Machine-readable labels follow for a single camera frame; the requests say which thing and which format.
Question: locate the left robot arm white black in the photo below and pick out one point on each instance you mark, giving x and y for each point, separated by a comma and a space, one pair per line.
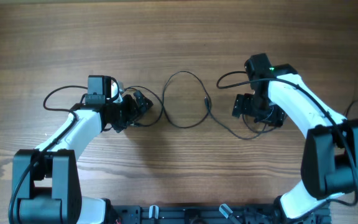
45, 181

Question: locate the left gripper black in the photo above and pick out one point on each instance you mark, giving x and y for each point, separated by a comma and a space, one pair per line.
133, 111

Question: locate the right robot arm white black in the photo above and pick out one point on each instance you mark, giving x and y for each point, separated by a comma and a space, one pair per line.
329, 167

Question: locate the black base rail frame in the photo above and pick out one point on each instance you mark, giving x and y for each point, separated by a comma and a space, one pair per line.
249, 214

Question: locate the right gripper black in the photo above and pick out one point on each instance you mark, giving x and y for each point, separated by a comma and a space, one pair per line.
241, 106

